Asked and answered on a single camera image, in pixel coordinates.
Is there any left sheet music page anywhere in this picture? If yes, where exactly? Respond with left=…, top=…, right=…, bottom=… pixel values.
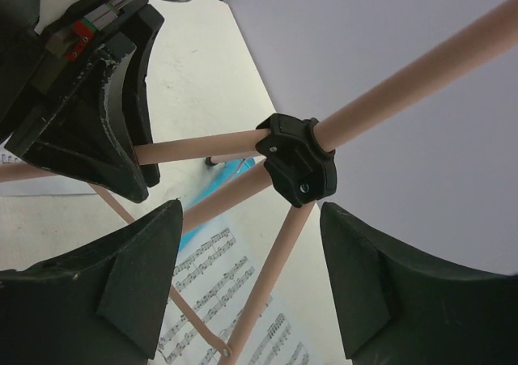
left=0, top=142, right=22, bottom=165

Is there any blue toy microphone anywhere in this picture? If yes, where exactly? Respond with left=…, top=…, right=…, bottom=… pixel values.
left=179, top=157, right=257, bottom=252

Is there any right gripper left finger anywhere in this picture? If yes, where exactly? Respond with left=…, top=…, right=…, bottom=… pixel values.
left=1, top=200, right=183, bottom=364

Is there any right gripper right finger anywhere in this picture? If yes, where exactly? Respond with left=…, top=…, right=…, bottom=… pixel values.
left=320, top=202, right=517, bottom=364

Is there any right sheet music page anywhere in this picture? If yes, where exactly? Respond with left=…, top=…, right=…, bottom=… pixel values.
left=155, top=213, right=321, bottom=365

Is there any pink perforated music stand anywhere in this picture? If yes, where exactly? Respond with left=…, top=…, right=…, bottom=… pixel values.
left=1, top=0, right=517, bottom=364

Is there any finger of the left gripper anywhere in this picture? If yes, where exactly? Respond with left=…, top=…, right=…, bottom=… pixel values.
left=6, top=32, right=148, bottom=202
left=117, top=0, right=165, bottom=188

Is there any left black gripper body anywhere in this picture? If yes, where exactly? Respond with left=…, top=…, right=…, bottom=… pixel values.
left=0, top=0, right=122, bottom=147

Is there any sheet music page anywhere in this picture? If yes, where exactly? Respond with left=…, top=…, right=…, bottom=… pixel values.
left=0, top=142, right=22, bottom=165
left=155, top=213, right=321, bottom=365

